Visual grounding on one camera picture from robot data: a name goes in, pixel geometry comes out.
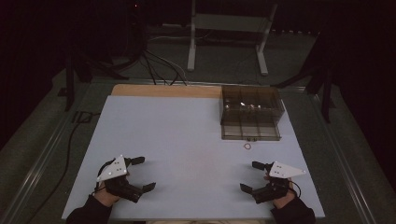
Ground white table cover sheet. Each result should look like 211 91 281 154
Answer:
61 94 326 221

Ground person's right hand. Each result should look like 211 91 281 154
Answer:
272 179 297 210

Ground person's left hand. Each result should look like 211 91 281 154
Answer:
92 182 121 208

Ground small shiny items in box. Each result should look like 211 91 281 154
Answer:
223 100 263 110

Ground black floor cable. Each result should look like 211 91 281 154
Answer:
26 111 101 223

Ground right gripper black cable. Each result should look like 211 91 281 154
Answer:
290 179 303 199

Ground bundle of dark cables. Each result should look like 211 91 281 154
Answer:
136 46 189 87

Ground white metal stand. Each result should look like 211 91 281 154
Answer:
187 0 278 77

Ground black tripod stand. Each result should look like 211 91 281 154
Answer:
270 29 337 124
57 46 129 112

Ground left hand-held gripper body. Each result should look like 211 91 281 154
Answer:
96 154 148 203

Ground clear brown drawer organizer box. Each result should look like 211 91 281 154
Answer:
219 85 286 142

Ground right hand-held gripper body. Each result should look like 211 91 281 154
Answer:
251 161 306 204

